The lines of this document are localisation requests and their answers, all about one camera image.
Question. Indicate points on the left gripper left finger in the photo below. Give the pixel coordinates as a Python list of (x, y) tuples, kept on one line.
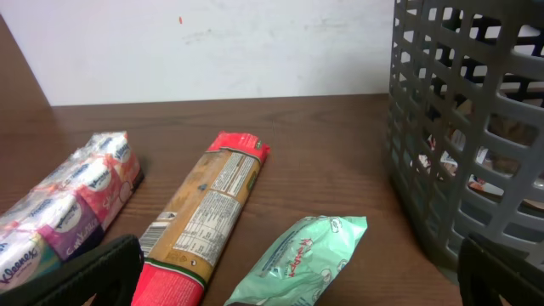
[(106, 275)]

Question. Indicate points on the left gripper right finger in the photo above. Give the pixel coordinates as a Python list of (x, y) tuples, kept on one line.
[(488, 274)]

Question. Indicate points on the orange pasta package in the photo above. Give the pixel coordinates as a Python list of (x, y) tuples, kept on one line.
[(182, 246)]

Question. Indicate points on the dried mushroom bag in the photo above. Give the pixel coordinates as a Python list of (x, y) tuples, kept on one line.
[(500, 126)]

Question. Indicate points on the mint green wipes packet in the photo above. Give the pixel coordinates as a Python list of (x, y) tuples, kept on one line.
[(299, 266)]

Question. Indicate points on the tissue pack multipack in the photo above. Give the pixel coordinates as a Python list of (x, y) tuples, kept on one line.
[(68, 213)]

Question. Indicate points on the grey plastic basket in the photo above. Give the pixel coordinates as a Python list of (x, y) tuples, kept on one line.
[(441, 209)]

